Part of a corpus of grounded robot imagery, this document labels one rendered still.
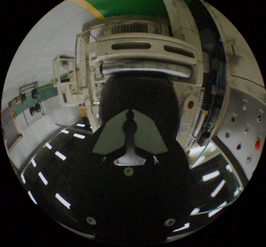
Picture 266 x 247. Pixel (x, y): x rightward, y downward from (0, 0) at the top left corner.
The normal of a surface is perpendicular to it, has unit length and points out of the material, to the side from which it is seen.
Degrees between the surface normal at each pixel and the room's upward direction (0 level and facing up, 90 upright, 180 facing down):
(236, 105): 90
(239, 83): 90
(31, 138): 90
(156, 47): 90
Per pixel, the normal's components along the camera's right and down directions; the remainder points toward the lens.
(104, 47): 0.03, 0.41
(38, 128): 0.99, 0.04
